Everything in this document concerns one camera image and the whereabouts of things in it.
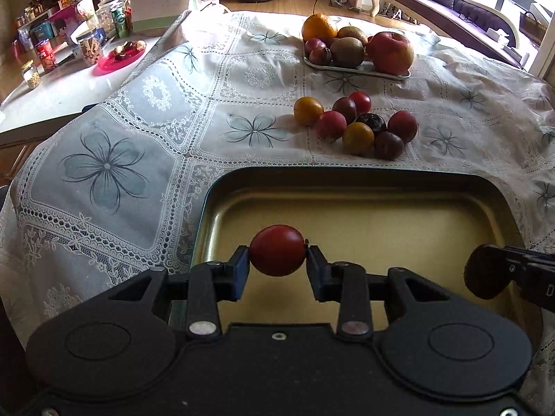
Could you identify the gold metal tray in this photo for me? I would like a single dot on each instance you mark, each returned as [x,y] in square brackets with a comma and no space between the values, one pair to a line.
[377,218]

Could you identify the front brown kiwi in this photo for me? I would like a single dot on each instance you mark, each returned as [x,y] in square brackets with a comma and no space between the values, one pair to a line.
[347,52]

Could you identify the white calendar box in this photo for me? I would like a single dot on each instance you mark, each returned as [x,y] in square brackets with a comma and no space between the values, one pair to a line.
[154,15]

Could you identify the black wrinkled fruit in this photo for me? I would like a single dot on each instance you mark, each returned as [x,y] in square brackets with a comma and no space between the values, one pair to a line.
[375,122]

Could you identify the dark purple plum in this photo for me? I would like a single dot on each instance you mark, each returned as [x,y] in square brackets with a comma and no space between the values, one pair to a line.
[388,146]

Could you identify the red tin can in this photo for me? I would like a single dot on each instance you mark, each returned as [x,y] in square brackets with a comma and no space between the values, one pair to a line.
[45,53]

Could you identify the upper plum on plate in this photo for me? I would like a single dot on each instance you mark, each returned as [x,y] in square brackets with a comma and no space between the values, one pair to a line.
[313,44]

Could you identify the plum on plate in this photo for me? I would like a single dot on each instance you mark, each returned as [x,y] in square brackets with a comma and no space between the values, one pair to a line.
[313,44]
[320,56]

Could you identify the green drink can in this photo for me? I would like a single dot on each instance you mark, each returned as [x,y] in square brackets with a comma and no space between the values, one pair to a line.
[119,19]

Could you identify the white side table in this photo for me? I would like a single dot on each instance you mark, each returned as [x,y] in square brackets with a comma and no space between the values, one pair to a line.
[62,92]

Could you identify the brown kiwi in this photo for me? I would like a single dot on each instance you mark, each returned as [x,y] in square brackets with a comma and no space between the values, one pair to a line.
[347,52]
[351,31]

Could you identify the large red apple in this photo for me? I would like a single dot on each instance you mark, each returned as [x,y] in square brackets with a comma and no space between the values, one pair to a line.
[391,53]

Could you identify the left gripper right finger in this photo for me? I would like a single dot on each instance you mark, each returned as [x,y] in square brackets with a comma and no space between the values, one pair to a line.
[345,283]

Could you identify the bright red cherry tomato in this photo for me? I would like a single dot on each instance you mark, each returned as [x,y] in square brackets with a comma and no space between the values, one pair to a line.
[362,101]

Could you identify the large orange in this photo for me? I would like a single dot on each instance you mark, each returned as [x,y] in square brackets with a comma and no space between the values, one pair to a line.
[318,25]

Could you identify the red radish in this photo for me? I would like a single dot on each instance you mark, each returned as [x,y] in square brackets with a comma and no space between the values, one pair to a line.
[330,126]

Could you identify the white fruit plate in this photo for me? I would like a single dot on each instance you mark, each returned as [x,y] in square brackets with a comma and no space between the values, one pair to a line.
[366,68]

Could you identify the small glass jar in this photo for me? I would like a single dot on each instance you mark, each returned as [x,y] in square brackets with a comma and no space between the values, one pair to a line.
[30,74]

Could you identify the white lace floral tablecloth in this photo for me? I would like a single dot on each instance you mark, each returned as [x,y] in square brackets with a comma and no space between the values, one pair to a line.
[99,227]

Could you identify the lower plum on plate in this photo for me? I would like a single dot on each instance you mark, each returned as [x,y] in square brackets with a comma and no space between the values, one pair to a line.
[320,56]

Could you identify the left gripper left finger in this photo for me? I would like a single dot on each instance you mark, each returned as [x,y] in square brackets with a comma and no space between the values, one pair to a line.
[212,282]

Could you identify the dark red plum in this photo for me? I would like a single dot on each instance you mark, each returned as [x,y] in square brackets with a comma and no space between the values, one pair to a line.
[346,107]

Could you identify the purple cushioned sofa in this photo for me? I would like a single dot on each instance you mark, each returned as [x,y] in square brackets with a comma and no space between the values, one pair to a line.
[474,25]

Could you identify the orange tomato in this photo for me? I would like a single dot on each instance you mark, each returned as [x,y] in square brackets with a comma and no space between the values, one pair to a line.
[307,111]
[357,139]

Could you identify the orange tomato front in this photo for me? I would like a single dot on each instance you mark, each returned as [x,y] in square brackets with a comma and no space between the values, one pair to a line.
[357,139]

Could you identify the glass jar with snacks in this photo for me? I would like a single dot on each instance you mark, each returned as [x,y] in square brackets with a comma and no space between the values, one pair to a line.
[91,47]

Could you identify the rear brown kiwi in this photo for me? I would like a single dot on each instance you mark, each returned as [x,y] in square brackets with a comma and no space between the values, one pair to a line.
[351,31]

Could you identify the pink snack plate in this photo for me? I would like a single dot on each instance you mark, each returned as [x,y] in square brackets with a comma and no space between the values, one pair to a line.
[120,57]

